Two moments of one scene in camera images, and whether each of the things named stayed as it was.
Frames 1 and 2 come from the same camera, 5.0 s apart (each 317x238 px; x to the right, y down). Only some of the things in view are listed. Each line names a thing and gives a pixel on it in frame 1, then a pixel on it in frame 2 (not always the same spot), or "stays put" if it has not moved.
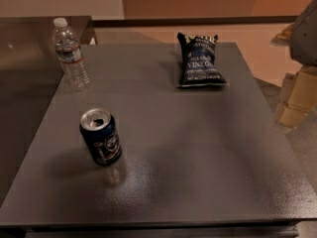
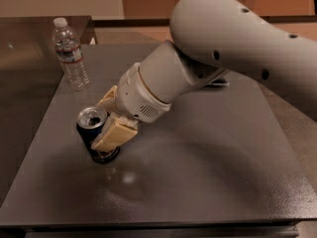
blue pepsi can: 101,135 stays put
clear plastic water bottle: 68,49 stays put
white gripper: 305,39 → 136,94
